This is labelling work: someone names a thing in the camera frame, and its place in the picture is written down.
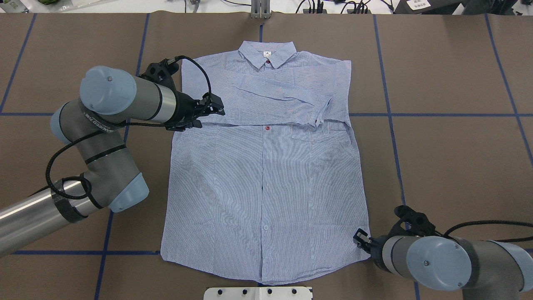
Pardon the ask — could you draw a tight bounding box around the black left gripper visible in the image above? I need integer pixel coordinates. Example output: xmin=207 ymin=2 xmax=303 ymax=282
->
xmin=166 ymin=92 xmax=225 ymax=132

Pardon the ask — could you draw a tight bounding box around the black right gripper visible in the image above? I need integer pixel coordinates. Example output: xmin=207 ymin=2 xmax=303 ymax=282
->
xmin=353 ymin=228 xmax=385 ymax=260

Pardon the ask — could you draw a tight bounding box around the light blue striped shirt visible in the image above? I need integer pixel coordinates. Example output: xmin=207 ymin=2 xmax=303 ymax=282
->
xmin=160 ymin=41 xmax=369 ymax=285

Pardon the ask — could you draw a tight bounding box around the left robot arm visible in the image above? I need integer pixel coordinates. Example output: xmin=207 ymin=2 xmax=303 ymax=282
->
xmin=0 ymin=60 xmax=224 ymax=256

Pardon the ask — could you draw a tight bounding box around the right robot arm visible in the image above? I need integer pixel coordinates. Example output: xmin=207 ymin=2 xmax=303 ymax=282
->
xmin=354 ymin=229 xmax=533 ymax=300

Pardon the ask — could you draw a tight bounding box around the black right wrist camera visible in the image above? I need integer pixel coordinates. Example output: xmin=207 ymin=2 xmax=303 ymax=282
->
xmin=389 ymin=205 xmax=437 ymax=237

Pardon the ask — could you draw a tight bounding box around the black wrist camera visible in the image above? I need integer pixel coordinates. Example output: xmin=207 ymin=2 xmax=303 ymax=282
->
xmin=138 ymin=59 xmax=180 ymax=91
xmin=389 ymin=205 xmax=437 ymax=237

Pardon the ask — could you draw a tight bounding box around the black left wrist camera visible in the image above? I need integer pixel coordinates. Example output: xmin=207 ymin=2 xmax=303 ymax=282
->
xmin=138 ymin=59 xmax=180 ymax=91

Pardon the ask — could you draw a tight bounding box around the grey aluminium frame post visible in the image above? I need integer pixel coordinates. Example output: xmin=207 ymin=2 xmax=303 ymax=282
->
xmin=251 ymin=0 xmax=271 ymax=19

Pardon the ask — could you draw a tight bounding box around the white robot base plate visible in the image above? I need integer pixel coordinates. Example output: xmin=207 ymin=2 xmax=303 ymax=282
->
xmin=203 ymin=286 xmax=314 ymax=300

